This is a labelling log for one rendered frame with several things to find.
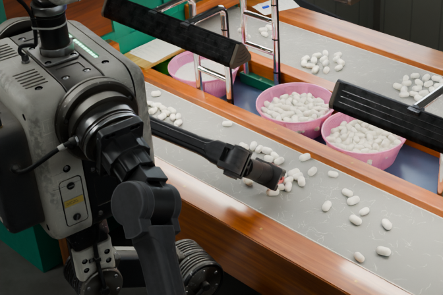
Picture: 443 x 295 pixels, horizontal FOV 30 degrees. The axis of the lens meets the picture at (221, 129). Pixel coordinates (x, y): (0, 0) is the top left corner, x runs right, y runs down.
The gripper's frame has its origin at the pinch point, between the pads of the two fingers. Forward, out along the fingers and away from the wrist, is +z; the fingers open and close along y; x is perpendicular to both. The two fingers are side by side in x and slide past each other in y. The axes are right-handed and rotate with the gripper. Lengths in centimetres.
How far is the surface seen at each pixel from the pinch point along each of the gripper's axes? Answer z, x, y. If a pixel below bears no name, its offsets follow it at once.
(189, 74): 26, -18, 72
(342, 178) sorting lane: 11.9, -7.4, -11.6
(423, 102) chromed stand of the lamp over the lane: -16, -34, -39
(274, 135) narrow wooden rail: 12.3, -10.7, 17.1
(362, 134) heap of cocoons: 28.9, -22.1, -2.3
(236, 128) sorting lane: 12.3, -7.8, 31.9
